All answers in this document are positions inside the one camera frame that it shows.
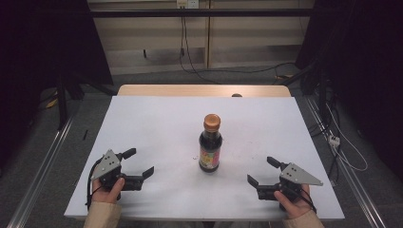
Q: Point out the white wall socket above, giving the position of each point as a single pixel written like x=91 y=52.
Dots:
x=187 y=3

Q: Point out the white power strip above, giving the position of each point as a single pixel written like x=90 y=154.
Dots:
x=334 y=140

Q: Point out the white board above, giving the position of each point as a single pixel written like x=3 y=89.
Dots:
x=164 y=126

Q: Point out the black metal stand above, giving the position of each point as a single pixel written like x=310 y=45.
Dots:
x=322 y=91
x=62 y=101

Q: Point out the person's right hand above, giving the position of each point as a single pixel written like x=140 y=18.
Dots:
x=294 y=205

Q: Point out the black horizontal bar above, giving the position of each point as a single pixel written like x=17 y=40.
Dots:
x=202 y=12

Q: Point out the dark sauce bottle orange cap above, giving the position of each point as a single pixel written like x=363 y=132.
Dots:
x=210 y=148

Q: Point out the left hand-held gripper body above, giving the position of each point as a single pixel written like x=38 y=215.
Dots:
x=107 y=166

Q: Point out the black curtain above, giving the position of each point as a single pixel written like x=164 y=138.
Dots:
x=364 y=63
x=38 y=47

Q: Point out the light wooden table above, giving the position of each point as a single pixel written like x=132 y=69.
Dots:
x=177 y=90

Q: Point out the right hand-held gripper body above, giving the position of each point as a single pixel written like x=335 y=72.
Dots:
x=294 y=175

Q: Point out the small black floor item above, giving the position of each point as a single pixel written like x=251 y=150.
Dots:
x=85 y=134

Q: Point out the dark round table plug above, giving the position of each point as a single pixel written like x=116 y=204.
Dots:
x=236 y=95

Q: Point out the person's left hand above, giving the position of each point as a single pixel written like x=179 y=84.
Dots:
x=106 y=193

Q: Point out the metal floor rail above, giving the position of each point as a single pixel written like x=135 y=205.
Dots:
x=351 y=180
x=34 y=183

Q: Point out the yellow floor item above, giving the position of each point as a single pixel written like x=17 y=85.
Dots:
x=52 y=103

